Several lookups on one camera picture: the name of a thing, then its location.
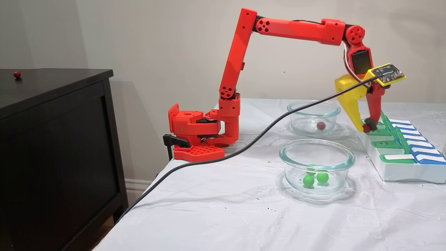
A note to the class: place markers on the glass bowl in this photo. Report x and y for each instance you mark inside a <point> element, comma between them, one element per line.
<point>303,111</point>
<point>296,153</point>

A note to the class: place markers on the weekly pill organizer box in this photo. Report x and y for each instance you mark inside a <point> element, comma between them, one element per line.
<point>400,170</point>

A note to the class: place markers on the green ball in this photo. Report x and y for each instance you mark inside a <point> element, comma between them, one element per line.
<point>308,180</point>
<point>311,167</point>
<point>322,177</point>

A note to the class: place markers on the black wooden cabinet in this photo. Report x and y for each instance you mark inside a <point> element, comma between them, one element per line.
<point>52,157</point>

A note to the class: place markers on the black table clamp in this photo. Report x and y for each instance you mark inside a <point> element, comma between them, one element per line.
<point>174,141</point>

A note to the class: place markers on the white tablecloth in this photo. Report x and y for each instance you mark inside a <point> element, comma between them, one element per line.
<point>209,216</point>

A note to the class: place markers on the red ball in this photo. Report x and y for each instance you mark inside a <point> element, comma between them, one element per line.
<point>366,129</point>
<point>17,74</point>
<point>320,125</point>

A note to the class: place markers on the white baseboard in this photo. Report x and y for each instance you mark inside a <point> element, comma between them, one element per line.
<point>139,190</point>

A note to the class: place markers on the camera board on yellow mount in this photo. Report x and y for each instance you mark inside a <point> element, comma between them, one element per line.
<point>388,74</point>

